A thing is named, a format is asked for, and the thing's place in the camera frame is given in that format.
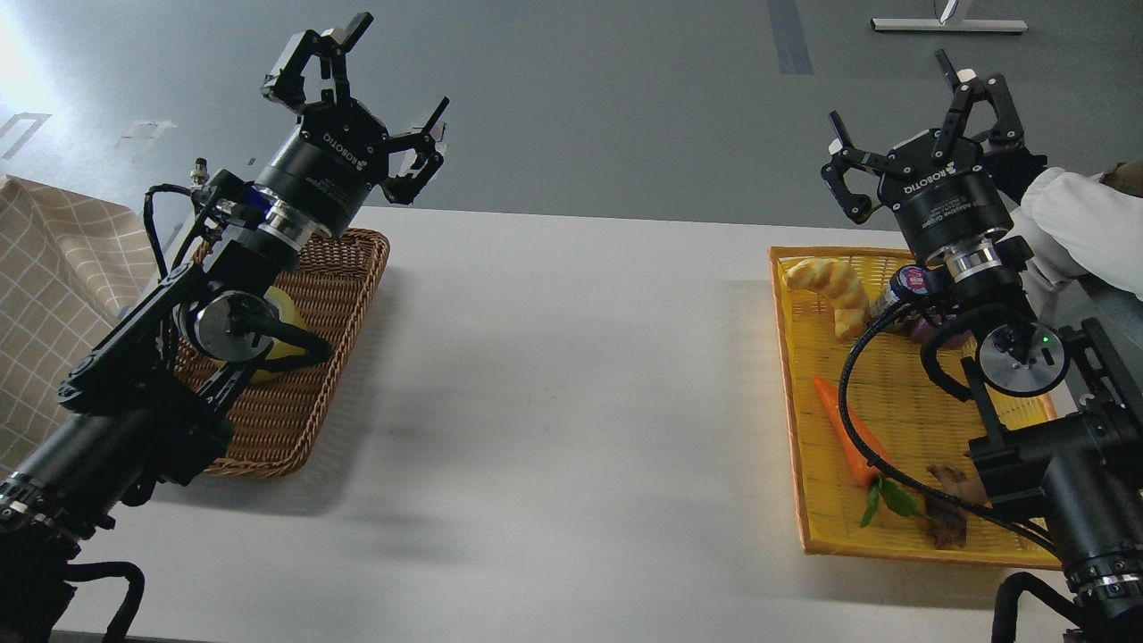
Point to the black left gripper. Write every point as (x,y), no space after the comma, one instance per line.
(333,158)

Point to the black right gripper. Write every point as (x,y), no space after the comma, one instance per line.
(946,201)

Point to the yellow tape roll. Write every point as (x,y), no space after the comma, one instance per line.
(224,329)

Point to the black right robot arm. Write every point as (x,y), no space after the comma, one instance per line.
(1060,457)

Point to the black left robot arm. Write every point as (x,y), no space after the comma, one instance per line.
(148,404)

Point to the white metal stand base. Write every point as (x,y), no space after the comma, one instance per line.
(950,17)

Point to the small dark lidded jar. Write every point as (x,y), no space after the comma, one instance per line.
(908,284)

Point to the toy croissant bread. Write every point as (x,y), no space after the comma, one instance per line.
(839,283)

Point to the person in white clothes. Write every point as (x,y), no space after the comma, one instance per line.
(1079,226)

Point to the purple foam block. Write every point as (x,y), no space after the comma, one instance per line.
(919,328)

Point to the yellow plastic tray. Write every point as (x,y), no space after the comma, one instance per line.
(917,423)

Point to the beige checkered cloth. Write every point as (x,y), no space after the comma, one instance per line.
(69,264)

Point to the orange toy carrot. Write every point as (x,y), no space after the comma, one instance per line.
(863,474)

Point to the brown toy animal figure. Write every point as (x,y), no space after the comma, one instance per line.
(949,523)

